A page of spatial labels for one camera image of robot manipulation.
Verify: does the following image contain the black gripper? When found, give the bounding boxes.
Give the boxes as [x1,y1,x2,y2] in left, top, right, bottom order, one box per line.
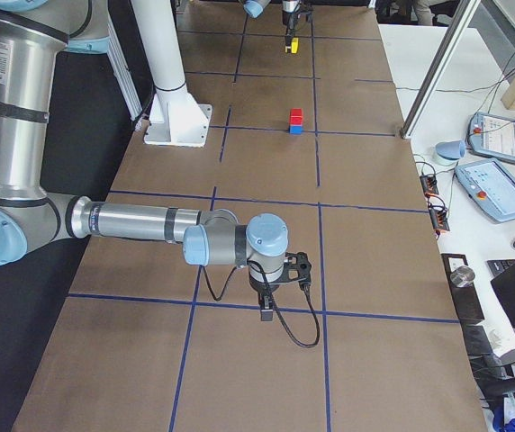
[282,10,299,54]
[248,265,284,321]

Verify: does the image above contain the yellow block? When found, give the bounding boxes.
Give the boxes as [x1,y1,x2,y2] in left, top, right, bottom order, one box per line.
[291,37,299,54]

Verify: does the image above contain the red block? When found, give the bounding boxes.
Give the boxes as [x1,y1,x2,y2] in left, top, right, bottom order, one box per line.
[289,108,303,128]

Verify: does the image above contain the blue block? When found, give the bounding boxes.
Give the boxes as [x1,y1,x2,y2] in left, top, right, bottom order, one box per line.
[289,124,303,135]

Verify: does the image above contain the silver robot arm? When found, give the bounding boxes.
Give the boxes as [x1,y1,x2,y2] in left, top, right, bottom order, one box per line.
[242,0,302,54]
[0,52,134,325]

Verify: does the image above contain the lower orange connector block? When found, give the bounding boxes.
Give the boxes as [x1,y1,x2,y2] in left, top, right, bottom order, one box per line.
[428,204,450,234]

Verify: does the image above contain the orange connector block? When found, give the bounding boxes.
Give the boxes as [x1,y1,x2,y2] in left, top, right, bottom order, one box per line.
[420,174,438,197]
[428,204,450,234]

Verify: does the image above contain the metal cup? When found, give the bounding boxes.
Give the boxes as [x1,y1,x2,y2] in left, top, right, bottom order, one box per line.
[449,265,475,288]

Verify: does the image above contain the black tray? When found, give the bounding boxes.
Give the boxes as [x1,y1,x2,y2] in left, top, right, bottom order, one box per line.
[441,253,485,325]

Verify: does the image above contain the upper orange connector block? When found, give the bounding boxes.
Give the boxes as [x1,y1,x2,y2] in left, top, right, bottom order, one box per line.
[420,174,438,197]

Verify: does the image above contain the far teach pendant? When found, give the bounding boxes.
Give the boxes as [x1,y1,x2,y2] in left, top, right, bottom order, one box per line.
[466,112,515,164]

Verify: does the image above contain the teach pendant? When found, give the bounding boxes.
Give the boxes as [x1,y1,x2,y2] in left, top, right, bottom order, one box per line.
[466,112,515,164]
[455,158,515,222]

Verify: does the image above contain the black keyboard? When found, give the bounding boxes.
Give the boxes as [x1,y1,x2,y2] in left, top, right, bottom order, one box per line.
[486,259,515,277]

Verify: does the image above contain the near teach pendant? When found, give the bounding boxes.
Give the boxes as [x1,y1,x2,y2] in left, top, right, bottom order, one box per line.
[455,158,515,222]

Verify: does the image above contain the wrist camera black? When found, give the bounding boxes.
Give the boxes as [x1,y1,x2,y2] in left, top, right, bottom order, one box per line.
[283,252,312,285]

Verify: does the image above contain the white pedestal column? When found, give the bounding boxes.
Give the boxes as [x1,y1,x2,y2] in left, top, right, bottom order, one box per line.
[131,0,212,148]

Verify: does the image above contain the aluminium extrusion rail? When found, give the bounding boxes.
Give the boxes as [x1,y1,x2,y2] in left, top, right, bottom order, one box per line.
[107,15,142,121]

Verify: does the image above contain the aluminium frame post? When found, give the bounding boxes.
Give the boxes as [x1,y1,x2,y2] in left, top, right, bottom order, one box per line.
[399,0,481,140]

